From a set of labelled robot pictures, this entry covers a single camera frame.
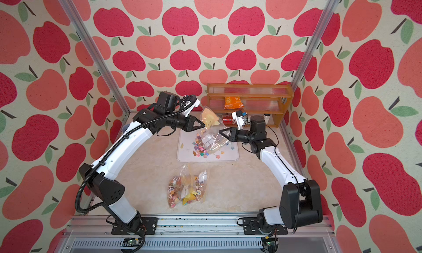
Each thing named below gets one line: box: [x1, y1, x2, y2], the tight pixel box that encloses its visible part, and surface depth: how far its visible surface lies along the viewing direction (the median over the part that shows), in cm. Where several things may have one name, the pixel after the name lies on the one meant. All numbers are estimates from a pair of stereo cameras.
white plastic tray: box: [176, 127, 240, 162], surface depth 101 cm
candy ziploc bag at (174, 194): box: [167, 165, 188, 209], surface depth 82 cm
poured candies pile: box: [192, 133, 210, 158], surface depth 101 cm
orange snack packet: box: [224, 96, 246, 109], surface depth 103 cm
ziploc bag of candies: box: [198, 105, 230, 154], surface depth 79 cm
